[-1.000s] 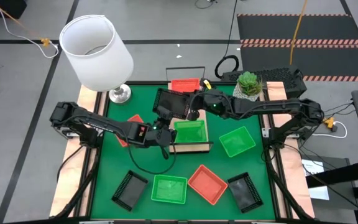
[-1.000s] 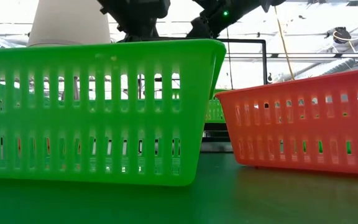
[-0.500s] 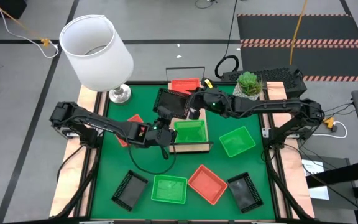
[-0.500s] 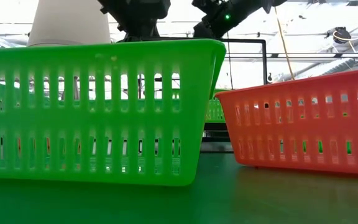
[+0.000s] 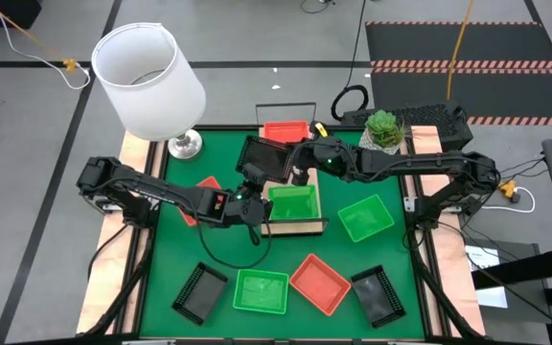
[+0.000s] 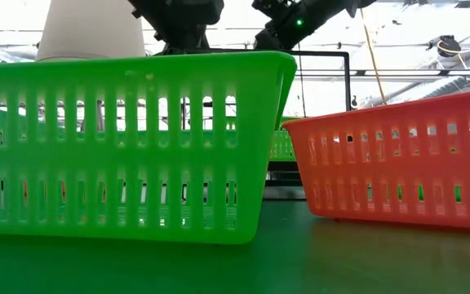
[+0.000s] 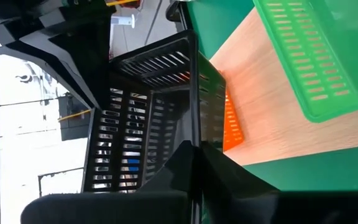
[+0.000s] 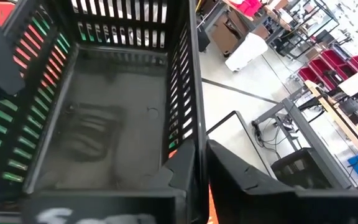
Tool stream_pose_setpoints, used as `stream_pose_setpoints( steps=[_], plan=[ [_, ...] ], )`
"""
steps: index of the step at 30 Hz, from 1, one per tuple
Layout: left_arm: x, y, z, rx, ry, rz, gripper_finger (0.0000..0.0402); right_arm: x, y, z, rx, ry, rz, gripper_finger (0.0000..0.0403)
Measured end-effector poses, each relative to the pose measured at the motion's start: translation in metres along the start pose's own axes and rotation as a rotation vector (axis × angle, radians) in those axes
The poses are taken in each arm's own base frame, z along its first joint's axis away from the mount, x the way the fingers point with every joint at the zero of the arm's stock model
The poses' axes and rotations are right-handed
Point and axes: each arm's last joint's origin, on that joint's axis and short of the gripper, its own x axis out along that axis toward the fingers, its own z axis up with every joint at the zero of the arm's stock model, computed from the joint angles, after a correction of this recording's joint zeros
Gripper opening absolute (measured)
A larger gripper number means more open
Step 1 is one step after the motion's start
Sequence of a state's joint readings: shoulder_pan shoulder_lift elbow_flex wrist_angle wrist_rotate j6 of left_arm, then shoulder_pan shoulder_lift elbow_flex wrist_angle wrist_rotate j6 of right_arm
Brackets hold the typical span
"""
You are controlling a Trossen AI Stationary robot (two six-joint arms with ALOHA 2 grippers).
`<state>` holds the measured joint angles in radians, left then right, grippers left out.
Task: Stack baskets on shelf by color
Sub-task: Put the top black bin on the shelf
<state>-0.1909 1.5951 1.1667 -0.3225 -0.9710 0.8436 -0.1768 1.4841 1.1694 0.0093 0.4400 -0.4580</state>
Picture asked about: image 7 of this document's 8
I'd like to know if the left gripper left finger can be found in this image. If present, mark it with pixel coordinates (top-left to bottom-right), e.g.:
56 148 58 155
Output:
20 139 198 224

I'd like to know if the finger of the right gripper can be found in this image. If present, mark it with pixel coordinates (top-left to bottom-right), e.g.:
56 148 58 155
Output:
0 30 110 110

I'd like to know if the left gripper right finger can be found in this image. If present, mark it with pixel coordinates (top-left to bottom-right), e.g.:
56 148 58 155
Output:
197 141 358 224

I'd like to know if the orange plastic basket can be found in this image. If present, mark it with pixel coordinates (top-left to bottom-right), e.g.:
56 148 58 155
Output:
223 88 246 152

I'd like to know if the black plastic basket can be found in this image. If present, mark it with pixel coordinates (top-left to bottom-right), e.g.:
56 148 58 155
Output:
81 29 226 194

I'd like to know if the green plastic basket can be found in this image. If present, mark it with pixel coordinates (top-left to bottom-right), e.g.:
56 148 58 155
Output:
252 0 358 124

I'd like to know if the green table mat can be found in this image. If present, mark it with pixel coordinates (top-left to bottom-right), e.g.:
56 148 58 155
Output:
185 0 358 192

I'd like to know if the black computer case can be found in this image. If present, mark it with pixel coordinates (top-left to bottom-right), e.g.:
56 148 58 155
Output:
57 93 92 141

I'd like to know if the wooden shelf with black frame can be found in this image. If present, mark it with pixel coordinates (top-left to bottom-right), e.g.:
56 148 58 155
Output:
37 7 358 197

